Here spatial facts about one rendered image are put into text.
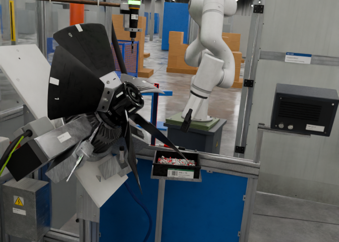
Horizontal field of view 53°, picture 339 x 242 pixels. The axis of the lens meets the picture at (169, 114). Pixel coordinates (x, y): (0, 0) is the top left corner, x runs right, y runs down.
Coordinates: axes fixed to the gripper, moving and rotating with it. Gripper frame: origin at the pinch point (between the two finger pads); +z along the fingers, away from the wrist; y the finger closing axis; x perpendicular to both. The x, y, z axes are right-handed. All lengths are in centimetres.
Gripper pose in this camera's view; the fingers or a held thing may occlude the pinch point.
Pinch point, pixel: (184, 127)
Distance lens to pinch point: 142.5
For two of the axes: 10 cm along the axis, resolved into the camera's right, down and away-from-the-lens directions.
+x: 9.0, 4.1, -1.6
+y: -2.7, 2.2, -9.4
